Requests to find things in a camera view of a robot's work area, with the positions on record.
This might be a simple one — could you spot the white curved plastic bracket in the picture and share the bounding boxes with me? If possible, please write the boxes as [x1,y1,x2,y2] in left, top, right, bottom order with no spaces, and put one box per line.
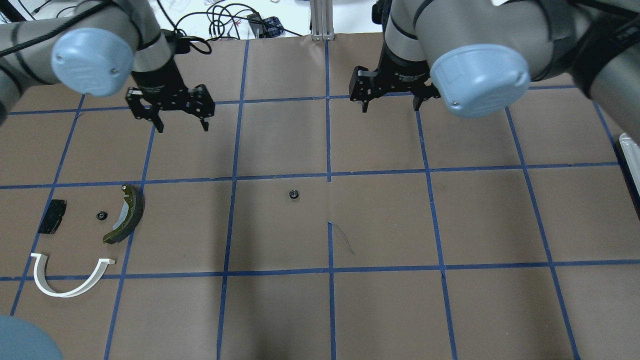
[30,252,117,299]

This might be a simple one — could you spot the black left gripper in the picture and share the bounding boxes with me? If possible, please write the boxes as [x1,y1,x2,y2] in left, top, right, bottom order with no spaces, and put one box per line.
[125,60,216,133]

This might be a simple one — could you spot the black brake pad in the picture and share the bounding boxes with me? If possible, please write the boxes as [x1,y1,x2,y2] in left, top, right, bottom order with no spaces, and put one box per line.
[38,199,67,235]

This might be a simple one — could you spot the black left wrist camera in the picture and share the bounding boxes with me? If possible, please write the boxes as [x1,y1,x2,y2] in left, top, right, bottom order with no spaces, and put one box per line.
[162,29,199,56]

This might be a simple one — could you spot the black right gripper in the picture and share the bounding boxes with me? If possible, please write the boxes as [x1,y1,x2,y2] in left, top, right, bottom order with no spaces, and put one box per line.
[349,42,441,114]

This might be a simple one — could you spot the aluminium frame post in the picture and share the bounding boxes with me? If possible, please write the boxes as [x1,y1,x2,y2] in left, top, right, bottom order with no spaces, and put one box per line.
[308,0,336,42]

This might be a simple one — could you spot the green curved brake shoe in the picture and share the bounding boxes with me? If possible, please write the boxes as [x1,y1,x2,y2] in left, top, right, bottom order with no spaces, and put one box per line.
[102,182,146,245]

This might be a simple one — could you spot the small black bearing gear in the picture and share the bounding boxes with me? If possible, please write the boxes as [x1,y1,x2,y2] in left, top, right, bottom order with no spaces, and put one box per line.
[96,210,109,221]

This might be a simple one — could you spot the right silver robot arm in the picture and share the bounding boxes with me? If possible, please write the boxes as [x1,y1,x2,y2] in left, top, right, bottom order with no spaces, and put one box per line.
[349,0,639,138]

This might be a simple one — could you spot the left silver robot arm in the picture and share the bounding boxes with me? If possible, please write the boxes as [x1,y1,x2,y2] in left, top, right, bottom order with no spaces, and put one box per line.
[1,0,212,360]

